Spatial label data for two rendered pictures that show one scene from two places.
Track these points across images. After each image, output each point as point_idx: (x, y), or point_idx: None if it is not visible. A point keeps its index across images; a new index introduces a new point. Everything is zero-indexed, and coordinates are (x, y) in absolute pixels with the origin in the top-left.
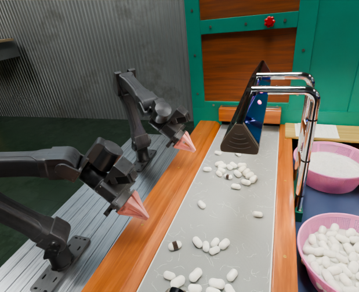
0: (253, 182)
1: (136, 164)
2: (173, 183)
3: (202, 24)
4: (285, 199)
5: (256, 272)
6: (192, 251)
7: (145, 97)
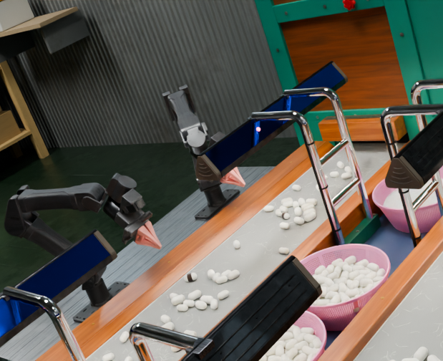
0: (308, 220)
1: (205, 209)
2: (218, 224)
3: (276, 10)
4: (318, 234)
5: (246, 294)
6: (205, 281)
7: (186, 124)
